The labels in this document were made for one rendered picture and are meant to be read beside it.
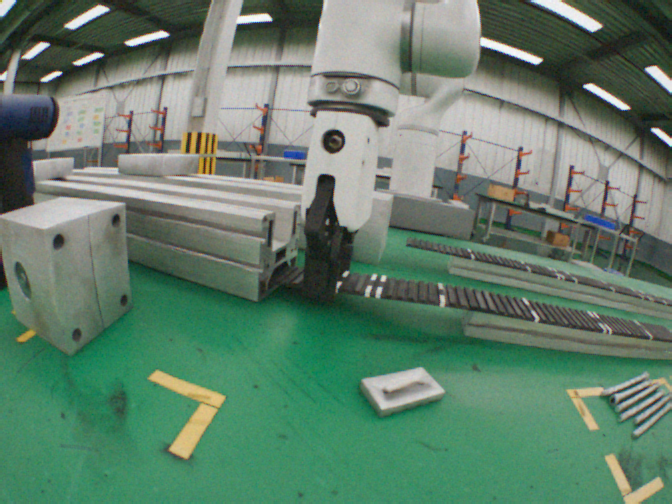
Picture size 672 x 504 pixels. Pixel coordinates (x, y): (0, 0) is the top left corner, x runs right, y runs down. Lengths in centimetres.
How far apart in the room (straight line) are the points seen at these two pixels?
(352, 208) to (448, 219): 56
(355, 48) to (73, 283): 28
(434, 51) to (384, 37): 4
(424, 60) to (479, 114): 820
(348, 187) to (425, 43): 14
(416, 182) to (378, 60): 59
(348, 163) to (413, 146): 61
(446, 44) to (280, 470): 31
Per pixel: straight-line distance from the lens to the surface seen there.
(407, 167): 84
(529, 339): 33
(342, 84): 27
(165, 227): 35
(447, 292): 32
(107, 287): 27
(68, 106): 640
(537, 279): 53
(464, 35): 28
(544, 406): 26
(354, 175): 24
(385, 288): 31
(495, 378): 27
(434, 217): 78
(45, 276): 23
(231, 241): 29
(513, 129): 884
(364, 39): 28
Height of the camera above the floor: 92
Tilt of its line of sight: 17 degrees down
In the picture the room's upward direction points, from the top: 8 degrees clockwise
